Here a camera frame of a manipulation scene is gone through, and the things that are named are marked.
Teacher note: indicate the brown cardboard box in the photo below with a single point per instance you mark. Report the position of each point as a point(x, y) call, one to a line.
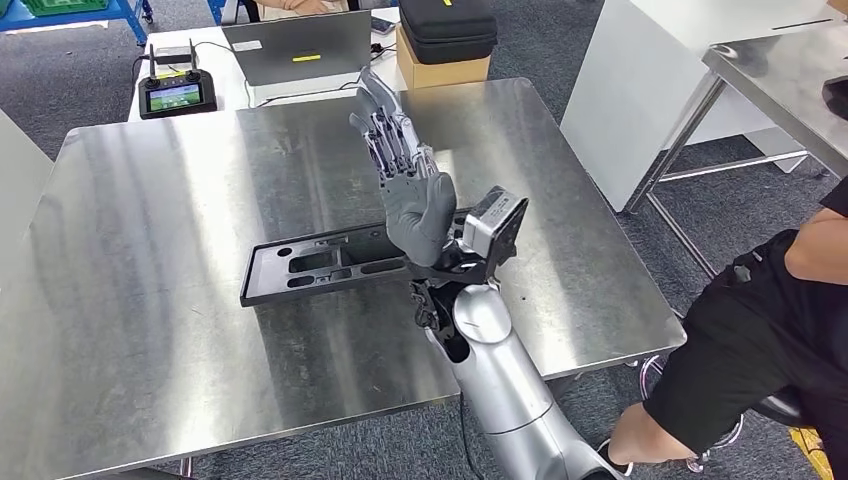
point(437, 73)

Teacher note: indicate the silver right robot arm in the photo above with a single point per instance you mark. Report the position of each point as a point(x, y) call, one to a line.
point(503, 384)

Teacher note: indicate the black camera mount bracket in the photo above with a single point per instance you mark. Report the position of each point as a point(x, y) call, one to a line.
point(464, 268)

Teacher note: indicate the person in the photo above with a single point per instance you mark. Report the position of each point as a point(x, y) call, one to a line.
point(305, 6)
point(729, 344)

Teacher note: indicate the small grey router box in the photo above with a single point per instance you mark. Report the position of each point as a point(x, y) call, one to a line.
point(173, 54)

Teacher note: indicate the black remote controller with screen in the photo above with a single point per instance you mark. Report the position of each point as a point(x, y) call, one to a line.
point(175, 96)

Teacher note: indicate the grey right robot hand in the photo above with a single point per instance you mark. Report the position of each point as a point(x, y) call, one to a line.
point(417, 212)

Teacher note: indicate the white desk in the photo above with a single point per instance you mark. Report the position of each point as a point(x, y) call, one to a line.
point(228, 86)

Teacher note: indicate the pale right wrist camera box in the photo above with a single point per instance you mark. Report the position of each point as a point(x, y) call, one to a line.
point(490, 218)

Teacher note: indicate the blue steel cart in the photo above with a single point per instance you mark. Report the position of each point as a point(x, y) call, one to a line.
point(79, 18)

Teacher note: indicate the stainless steel workbench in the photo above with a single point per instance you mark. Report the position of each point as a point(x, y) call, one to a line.
point(166, 265)

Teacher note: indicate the black hard carrying case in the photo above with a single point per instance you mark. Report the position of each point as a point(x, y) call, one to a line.
point(447, 26)

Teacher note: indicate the black device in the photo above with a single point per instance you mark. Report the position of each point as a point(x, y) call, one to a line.
point(836, 96)

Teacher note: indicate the dark smartphone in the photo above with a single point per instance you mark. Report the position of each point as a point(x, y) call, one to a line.
point(383, 25)

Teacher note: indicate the grey laptop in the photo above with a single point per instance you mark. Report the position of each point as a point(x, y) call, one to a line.
point(298, 46)

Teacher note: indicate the steel frame table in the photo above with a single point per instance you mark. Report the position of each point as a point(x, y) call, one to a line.
point(782, 79)

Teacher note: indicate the green plastic crate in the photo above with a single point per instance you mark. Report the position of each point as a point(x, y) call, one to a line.
point(66, 5)

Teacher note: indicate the yellow floor tape square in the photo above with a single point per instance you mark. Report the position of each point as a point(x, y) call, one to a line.
point(811, 450)

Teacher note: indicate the black plastic car part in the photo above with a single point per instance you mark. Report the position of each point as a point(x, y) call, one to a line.
point(262, 275)

